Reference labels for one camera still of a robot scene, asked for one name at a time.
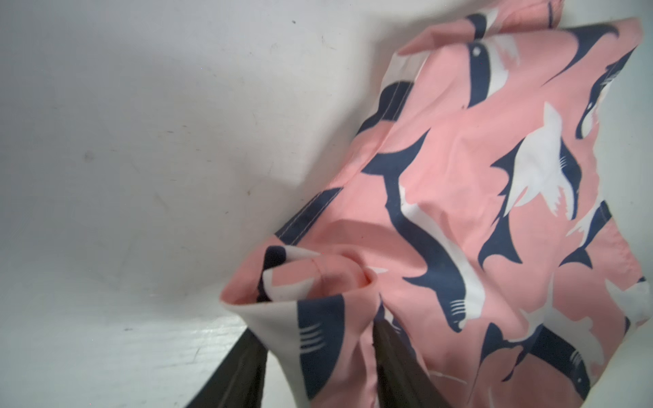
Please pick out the pink patterned shorts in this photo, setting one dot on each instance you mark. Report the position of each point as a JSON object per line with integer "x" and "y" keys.
{"x": 468, "y": 215}

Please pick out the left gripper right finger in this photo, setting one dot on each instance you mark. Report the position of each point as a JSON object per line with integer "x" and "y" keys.
{"x": 401, "y": 380}

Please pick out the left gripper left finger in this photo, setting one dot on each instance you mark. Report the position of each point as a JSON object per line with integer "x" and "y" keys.
{"x": 239, "y": 380}

